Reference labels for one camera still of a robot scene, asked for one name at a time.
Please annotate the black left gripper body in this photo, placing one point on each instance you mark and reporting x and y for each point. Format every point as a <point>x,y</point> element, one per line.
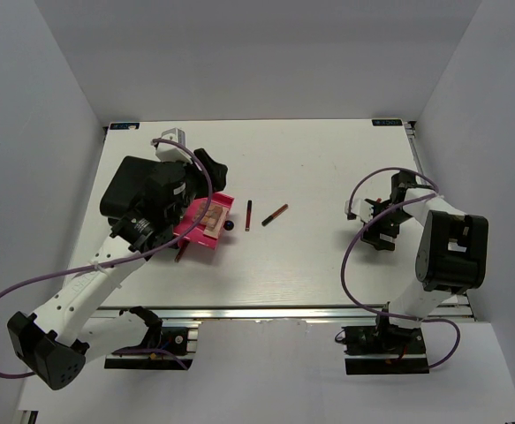
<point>195,186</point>

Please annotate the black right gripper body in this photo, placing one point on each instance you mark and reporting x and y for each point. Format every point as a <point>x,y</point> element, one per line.
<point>390,227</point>

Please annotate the clear multicolour eyeshadow palette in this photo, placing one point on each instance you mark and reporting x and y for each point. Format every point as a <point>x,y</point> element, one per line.
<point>213,216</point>

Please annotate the pink drawer tray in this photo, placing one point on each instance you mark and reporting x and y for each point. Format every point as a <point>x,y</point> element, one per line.
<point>199,235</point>

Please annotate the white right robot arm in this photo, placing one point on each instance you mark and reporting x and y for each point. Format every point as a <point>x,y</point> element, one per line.
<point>451,257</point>

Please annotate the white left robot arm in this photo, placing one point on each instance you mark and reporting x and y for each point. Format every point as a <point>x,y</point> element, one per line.
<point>56,340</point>

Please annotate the black drawer organizer box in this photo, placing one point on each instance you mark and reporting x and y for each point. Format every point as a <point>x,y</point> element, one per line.
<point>126,183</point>

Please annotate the dark red lip gloss tube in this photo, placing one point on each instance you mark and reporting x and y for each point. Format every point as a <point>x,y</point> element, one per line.
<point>249,206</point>

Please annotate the black round drawer knob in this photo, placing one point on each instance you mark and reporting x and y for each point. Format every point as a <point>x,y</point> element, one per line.
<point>229,225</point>

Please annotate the red lip gloss under tray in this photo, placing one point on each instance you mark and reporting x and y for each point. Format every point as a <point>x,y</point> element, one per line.
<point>181,251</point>

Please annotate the orange lip gloss black cap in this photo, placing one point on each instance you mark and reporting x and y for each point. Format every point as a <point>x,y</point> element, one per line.
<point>274,215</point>

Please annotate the blue logo sticker left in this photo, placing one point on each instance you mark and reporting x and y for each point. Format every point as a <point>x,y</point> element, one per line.
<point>124,126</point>

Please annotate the blue logo sticker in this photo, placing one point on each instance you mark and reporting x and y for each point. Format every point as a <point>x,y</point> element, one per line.
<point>124,126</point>
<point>386,122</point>

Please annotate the blue logo sticker right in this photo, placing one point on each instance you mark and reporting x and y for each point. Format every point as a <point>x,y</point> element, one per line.
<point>386,122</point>

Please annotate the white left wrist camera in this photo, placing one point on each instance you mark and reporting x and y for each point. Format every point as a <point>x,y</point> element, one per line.
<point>166,146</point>

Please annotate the aluminium table edge rail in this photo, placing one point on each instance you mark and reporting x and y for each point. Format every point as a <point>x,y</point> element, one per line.
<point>452,311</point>

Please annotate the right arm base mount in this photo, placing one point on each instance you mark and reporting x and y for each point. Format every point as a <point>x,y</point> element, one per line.
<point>370,352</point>

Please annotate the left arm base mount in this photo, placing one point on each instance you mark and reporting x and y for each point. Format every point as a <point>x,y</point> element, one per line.
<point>171,348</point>

